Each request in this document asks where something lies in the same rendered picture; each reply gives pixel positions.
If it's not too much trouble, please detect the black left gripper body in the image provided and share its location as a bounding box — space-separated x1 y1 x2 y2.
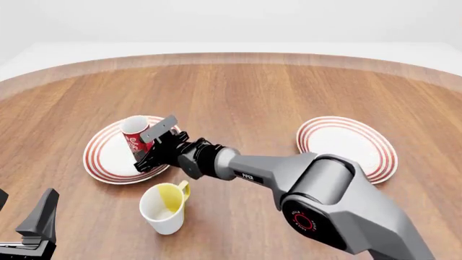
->
0 234 59 260

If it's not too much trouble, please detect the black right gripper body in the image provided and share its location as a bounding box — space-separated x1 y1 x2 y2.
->
134 129 191 173

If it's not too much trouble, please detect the red patterned mug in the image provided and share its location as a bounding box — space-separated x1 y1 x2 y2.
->
119 115 157 164

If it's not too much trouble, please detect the white plate with red rings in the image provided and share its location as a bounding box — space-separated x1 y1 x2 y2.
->
295 115 399 186
82 115 182 186

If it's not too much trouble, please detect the white mug with yellow inside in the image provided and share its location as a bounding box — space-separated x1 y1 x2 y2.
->
139 179 193 236

